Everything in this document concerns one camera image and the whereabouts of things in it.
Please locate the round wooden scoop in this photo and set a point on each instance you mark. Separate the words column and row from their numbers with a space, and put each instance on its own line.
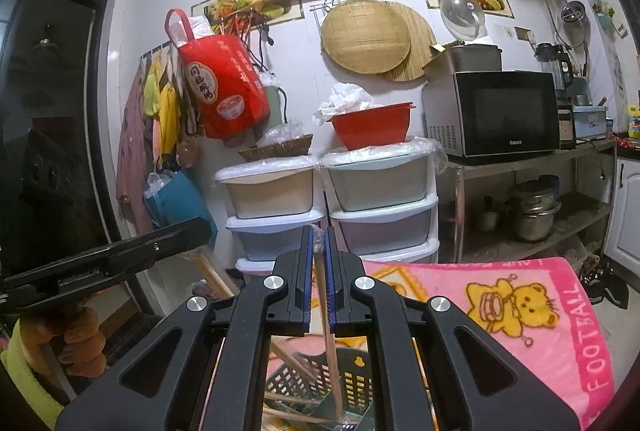
column 189, row 153

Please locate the wooden chopstick pair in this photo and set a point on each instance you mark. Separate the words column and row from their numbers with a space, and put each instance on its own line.
column 215, row 276
column 331, row 361

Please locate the light blue plastic box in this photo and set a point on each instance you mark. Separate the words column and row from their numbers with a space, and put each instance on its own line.
column 590, row 121

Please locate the yellow bottle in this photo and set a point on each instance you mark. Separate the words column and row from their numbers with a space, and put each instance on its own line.
column 634, row 123

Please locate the white plastic bag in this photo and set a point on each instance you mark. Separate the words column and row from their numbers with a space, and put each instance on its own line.
column 345, row 101

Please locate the pink printed blanket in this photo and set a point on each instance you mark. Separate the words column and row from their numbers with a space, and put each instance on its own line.
column 500, row 361

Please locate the wall plant holder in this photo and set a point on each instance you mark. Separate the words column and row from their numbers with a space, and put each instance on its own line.
column 607, row 13

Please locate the bunch of chopsticks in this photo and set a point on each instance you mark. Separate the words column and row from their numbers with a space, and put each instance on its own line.
column 292, row 361

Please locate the green plastic utensil basket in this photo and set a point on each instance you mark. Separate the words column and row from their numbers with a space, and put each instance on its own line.
column 357, row 381

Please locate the person's left hand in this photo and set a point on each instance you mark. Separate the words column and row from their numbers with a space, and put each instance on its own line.
column 80, row 341

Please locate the steel kitchen rack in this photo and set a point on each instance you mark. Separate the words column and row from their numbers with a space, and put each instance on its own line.
column 575, row 216

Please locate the long fruit wall poster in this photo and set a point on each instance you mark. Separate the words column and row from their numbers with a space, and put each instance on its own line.
column 250, row 1

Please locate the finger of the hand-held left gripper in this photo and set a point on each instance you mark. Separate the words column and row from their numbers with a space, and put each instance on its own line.
column 165, row 243

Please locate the red shopping bag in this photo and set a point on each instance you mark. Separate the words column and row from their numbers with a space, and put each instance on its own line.
column 225, row 81

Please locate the black shoes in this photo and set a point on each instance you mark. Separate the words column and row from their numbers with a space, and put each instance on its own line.
column 607, row 286

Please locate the black microwave oven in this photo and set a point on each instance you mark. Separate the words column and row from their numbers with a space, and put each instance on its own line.
column 505, row 111

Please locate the blue hanging bag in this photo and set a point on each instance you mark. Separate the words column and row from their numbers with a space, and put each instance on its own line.
column 180, row 201

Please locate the large steel pot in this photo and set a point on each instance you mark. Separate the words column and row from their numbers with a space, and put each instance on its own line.
column 535, row 211

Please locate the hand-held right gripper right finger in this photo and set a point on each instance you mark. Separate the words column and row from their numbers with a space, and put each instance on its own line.
column 331, row 291

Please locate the glass pot lid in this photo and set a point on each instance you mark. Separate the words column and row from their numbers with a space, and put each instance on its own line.
column 460, row 11

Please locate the brown wicker basket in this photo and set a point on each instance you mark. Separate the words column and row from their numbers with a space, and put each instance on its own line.
column 275, row 150

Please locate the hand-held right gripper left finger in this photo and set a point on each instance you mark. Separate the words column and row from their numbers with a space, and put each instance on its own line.
column 306, row 291

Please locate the hanging steel pot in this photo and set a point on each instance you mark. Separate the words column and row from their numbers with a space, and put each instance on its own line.
column 572, row 13

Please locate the yellow hanging cloths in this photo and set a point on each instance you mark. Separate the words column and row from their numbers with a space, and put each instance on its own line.
column 165, row 111

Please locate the steel rectangular container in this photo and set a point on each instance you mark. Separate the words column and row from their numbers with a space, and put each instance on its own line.
column 475, row 58

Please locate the person's left forearm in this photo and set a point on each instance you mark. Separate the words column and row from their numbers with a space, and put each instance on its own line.
column 25, row 376

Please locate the red plastic basin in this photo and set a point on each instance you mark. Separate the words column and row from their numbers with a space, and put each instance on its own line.
column 370, row 128

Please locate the round woven bamboo tray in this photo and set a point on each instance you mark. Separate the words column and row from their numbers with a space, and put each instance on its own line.
column 365, row 36

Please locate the round bamboo slat mat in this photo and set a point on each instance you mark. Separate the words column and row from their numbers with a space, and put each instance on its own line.
column 422, row 48

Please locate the white kitchen cabinets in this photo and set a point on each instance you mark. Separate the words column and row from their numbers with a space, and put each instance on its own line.
column 627, row 211

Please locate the wall socket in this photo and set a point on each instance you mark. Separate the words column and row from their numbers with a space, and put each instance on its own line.
column 523, row 33

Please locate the small steel pot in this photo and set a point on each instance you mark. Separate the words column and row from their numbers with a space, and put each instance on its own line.
column 487, row 216

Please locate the black blender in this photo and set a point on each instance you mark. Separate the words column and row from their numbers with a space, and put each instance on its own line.
column 550, row 61

